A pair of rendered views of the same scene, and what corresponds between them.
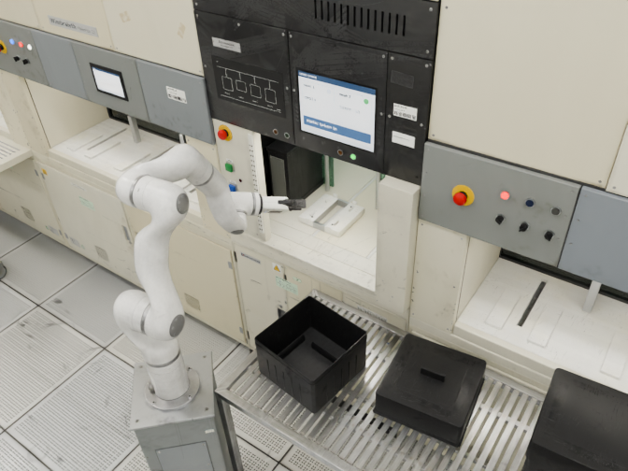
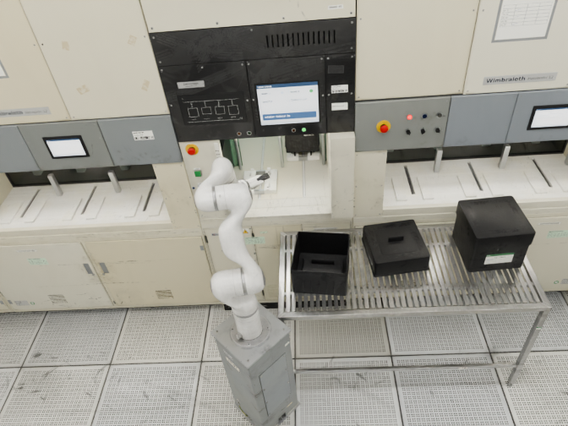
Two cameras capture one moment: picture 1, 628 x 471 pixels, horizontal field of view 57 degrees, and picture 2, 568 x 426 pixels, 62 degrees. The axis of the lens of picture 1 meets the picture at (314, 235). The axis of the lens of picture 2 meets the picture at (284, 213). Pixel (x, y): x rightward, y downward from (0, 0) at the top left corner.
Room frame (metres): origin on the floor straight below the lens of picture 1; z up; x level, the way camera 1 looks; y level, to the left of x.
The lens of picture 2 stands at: (0.01, 1.03, 2.69)
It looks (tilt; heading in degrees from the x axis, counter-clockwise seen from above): 42 degrees down; 328
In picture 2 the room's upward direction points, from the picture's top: 6 degrees counter-clockwise
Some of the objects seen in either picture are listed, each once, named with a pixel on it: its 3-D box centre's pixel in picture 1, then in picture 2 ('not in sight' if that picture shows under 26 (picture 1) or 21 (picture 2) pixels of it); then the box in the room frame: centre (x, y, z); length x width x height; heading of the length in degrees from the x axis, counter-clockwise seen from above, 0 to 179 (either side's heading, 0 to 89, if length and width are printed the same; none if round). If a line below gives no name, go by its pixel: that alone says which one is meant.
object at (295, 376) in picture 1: (311, 351); (321, 262); (1.32, 0.03, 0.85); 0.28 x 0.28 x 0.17; 45
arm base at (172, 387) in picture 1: (167, 370); (248, 319); (1.26, 0.52, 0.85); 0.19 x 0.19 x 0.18
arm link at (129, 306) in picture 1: (146, 324); (233, 292); (1.27, 0.55, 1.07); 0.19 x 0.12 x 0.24; 61
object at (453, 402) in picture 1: (431, 383); (395, 244); (1.18, -0.36, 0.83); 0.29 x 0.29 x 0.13; 60
